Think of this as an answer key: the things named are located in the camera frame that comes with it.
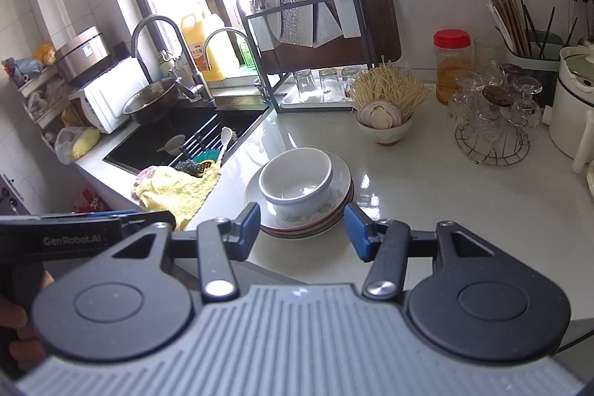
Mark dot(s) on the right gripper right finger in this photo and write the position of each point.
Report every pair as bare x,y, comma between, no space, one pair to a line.
384,245

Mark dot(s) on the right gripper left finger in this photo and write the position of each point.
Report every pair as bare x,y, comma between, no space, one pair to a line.
218,242

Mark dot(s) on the rabbit pattern plate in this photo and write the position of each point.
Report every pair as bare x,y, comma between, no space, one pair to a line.
306,232

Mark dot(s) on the white ceramic bowl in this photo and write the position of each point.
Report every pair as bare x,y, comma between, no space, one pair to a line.
296,176

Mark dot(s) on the translucent plastic bowl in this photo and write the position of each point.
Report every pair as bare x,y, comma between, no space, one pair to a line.
297,205

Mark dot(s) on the black kitchen sink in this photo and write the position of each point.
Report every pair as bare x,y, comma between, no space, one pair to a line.
186,133

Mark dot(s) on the person's left hand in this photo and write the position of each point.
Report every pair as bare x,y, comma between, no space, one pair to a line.
21,349

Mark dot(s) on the yellow dish cloth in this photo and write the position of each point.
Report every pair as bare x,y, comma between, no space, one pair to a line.
159,188

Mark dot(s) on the bowl with noodles and garlic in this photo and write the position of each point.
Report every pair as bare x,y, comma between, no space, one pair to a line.
385,99

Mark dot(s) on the tall chrome faucet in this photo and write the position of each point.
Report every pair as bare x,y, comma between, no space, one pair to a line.
192,83

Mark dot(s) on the stainless steel pot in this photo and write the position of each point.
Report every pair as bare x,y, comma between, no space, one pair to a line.
153,102

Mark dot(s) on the small chrome faucet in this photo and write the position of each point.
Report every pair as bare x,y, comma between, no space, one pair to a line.
223,56

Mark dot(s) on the tray with drinking glasses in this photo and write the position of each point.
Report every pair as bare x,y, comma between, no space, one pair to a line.
322,88

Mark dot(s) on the green bottle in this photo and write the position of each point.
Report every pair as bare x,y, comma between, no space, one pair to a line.
244,48

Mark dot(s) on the silver rice cooker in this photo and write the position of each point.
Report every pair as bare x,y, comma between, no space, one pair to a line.
84,57

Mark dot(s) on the red lid plastic jar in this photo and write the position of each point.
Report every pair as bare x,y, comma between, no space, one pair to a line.
453,54

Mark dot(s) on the orange detergent bottle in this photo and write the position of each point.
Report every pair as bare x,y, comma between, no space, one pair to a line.
195,28

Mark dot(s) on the white electric cooker pot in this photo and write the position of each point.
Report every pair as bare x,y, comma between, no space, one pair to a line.
570,118

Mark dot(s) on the dark wooden cutting board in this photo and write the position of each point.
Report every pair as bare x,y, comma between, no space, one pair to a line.
381,42

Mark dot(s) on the green chopstick holder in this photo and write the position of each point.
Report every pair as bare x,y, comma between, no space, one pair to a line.
527,50

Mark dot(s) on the wire rack with glass cups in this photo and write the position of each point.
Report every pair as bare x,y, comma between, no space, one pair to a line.
494,114

